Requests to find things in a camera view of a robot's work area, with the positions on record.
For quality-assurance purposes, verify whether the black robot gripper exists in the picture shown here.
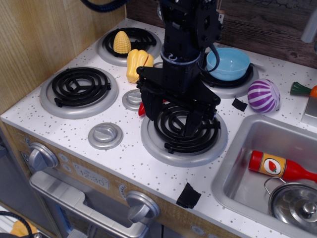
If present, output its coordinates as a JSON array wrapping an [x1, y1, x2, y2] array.
[[136, 51, 220, 137]]

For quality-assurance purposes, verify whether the yellow toy corn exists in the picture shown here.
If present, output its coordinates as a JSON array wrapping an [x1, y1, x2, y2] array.
[[113, 31, 132, 54]]

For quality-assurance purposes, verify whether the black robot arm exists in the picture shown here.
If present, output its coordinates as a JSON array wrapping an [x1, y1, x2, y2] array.
[[137, 0, 222, 136]]

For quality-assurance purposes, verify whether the light blue plastic bowl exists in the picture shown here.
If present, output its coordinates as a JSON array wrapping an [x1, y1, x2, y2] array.
[[206, 48, 250, 81]]

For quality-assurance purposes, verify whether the front right black burner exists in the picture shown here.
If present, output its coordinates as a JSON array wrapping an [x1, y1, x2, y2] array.
[[141, 103, 228, 168]]

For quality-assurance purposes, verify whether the black burner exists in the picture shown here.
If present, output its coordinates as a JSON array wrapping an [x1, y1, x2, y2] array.
[[97, 27, 162, 66], [141, 103, 228, 168], [40, 67, 118, 119], [201, 52, 259, 99]]

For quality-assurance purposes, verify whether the red toy chili pepper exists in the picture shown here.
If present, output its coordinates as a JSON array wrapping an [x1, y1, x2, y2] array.
[[138, 102, 145, 117]]

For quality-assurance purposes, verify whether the silver stovetop knob middle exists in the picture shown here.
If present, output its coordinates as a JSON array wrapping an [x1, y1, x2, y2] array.
[[122, 89, 142, 112]]

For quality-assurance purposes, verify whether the silver stovetop knob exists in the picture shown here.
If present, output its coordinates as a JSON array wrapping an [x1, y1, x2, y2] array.
[[88, 122, 123, 150], [153, 62, 163, 68], [122, 89, 142, 112]]

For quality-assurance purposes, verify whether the back right black burner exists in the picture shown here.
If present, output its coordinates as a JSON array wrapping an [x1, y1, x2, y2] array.
[[201, 52, 259, 99]]

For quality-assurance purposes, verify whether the silver stovetop knob upper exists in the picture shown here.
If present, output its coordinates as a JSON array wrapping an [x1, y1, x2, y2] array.
[[153, 62, 163, 68]]

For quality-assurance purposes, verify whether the yellow toy bell pepper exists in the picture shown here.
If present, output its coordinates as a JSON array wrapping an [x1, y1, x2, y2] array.
[[126, 49, 154, 83]]

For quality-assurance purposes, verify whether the black tape piece back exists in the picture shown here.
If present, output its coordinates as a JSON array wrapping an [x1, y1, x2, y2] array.
[[232, 98, 248, 112]]

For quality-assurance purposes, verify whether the black tape piece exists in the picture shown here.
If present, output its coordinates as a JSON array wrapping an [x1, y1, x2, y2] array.
[[232, 98, 248, 112], [176, 183, 201, 209]]

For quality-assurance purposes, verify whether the silver stovetop knob front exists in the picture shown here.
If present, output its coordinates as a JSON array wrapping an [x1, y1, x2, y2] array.
[[88, 122, 123, 150]]

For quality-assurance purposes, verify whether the back left black burner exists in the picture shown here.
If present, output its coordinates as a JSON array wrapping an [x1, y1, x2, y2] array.
[[97, 27, 162, 66]]

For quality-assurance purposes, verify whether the black tape piece front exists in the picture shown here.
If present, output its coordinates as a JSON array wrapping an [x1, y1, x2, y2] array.
[[176, 183, 201, 209]]

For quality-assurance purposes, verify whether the purple striped toy onion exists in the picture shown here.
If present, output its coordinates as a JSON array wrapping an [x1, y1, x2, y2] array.
[[247, 78, 280, 114]]

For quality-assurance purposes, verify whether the front left black burner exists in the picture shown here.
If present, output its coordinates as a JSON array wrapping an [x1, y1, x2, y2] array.
[[40, 67, 118, 119]]

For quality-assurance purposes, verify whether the silver toy sink basin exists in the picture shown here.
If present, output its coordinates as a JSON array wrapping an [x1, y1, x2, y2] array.
[[211, 115, 317, 238]]

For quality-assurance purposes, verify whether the red toy ketchup bottle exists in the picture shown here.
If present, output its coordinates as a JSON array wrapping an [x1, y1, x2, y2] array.
[[249, 151, 317, 183]]

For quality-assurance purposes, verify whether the silver oven knob right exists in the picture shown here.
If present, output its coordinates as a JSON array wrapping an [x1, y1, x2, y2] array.
[[126, 190, 160, 223]]

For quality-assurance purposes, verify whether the silver oven knob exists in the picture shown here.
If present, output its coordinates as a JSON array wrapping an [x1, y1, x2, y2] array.
[[28, 142, 59, 171], [126, 190, 160, 223]]

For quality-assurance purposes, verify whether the hanging silver spatula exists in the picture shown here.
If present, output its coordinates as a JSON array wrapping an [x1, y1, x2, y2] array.
[[217, 9, 225, 24]]

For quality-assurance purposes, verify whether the toy carrot with green top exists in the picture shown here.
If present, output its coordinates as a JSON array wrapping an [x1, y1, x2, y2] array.
[[290, 82, 317, 98]]

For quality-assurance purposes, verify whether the silver oven knob left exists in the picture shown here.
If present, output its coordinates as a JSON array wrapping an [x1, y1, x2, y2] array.
[[28, 142, 59, 171]]

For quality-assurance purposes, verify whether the steel toy pot with lid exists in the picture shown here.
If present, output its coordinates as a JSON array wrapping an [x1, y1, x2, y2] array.
[[264, 177, 317, 234]]

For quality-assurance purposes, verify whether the yellow object lower left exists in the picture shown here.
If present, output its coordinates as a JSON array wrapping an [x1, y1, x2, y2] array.
[[10, 221, 38, 237]]

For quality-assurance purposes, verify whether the black corrugated cable top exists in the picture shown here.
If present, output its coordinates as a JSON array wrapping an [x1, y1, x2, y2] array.
[[81, 0, 129, 12]]

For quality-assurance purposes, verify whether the silver oven door handle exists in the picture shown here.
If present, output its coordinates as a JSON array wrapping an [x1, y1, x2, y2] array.
[[30, 172, 150, 238]]

